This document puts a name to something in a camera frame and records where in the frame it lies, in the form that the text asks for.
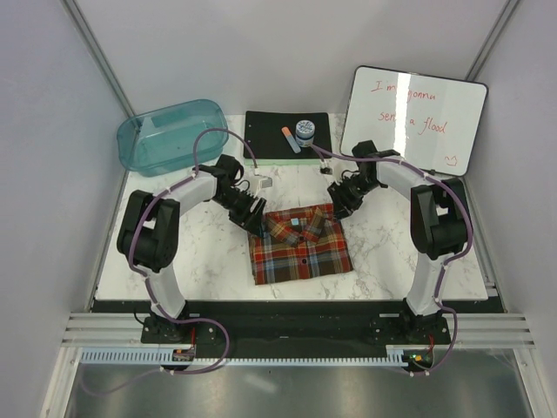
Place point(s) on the green mat under clipboard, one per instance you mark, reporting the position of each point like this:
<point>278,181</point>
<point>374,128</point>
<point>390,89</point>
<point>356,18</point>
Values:
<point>286,162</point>

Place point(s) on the white dry-erase board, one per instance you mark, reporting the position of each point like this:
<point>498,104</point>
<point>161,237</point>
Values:
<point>432,122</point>

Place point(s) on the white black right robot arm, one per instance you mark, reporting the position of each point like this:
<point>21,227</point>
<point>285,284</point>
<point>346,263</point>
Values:
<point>440,224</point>

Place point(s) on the black clipboard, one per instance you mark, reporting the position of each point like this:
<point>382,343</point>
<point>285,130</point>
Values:
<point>264,136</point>

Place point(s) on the blue orange marker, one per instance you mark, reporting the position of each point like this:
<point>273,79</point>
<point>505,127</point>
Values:
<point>291,140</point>

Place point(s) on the plaid long sleeve shirt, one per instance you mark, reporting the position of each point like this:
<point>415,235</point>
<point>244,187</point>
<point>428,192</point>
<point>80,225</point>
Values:
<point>299,244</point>

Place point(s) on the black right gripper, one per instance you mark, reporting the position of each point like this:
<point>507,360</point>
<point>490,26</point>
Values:
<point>343,205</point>

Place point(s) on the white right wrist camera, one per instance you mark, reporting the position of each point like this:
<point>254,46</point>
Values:
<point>325,168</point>

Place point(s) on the aluminium frame rail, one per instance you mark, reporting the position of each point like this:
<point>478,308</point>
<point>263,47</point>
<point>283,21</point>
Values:
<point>468,330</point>

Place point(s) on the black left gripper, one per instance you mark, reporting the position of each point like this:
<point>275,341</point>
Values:
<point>250,220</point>

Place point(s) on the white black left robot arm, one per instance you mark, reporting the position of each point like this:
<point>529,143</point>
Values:
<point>149,233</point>

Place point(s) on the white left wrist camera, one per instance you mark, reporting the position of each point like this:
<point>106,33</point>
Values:
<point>259,182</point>

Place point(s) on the small blue white jar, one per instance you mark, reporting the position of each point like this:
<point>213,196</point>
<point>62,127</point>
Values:
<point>305,133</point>

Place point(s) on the white slotted cable duct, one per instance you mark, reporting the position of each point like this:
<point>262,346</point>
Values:
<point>168,356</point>

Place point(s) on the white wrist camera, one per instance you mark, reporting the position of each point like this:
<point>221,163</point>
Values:
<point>325,168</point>
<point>259,182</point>

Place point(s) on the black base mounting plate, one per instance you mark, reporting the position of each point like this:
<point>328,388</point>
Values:
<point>208,335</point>

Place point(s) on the teal plastic bin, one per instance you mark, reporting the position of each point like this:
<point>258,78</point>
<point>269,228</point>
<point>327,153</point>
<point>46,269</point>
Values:
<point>172,138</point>

